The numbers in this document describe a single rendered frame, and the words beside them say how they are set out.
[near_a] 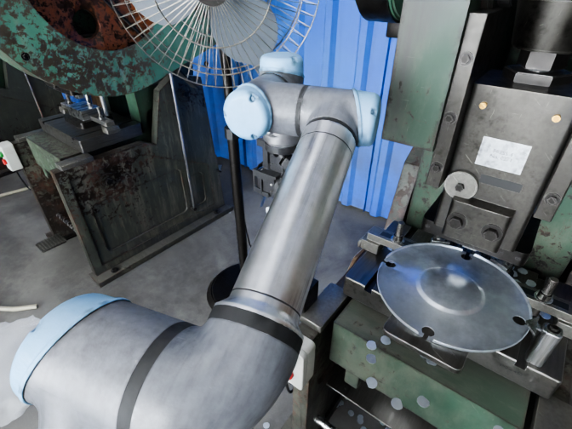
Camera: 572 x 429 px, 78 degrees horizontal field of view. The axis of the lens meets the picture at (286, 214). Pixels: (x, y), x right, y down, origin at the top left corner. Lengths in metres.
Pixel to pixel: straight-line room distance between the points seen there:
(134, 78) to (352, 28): 1.13
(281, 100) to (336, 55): 1.66
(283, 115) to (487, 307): 0.54
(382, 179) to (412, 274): 1.43
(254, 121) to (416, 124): 0.29
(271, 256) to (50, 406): 0.23
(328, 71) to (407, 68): 1.54
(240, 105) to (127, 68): 1.09
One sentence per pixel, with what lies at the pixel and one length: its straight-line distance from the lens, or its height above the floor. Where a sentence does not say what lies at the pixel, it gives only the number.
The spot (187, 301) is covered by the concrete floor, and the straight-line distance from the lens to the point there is 1.83.
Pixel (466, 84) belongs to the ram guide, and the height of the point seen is 1.17.
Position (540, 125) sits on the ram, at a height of 1.12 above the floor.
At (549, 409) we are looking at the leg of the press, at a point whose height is 0.64.
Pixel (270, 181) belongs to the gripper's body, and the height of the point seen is 0.97.
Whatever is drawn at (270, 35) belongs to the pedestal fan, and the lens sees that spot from 1.14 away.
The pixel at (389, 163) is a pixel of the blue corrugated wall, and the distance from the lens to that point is 2.17.
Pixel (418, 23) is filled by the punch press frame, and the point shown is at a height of 1.25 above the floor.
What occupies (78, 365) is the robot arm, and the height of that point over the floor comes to 1.04.
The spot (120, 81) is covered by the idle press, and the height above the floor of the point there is 0.97.
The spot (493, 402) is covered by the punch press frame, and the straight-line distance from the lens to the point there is 0.85.
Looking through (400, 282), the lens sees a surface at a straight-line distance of 0.79.
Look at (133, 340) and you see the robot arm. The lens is 0.35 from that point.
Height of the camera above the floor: 1.32
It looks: 34 degrees down
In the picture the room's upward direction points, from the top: straight up
